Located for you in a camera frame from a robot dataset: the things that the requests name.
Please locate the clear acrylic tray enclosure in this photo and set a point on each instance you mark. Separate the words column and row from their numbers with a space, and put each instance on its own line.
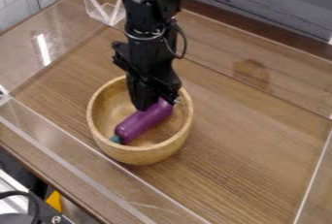
column 236, row 154

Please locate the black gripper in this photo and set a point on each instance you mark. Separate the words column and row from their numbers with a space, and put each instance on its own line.
column 146, row 60

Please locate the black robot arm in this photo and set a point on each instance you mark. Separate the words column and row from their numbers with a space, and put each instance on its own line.
column 150, row 20

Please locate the brown wooden bowl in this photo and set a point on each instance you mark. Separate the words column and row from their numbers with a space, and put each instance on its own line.
column 109, row 108

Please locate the purple toy eggplant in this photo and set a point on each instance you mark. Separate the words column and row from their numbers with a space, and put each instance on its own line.
column 139, row 121

